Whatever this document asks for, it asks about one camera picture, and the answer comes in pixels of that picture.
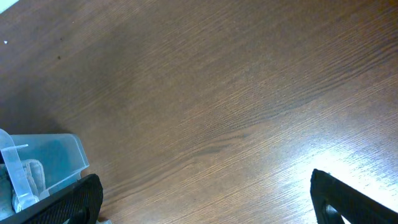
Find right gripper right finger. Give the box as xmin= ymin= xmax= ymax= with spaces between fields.
xmin=310 ymin=169 xmax=397 ymax=223

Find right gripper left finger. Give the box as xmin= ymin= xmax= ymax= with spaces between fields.
xmin=1 ymin=174 xmax=103 ymax=224

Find light blue jeans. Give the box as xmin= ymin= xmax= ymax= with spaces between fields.
xmin=1 ymin=159 xmax=46 ymax=220

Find clear plastic storage box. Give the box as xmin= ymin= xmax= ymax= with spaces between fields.
xmin=1 ymin=131 xmax=89 ymax=210

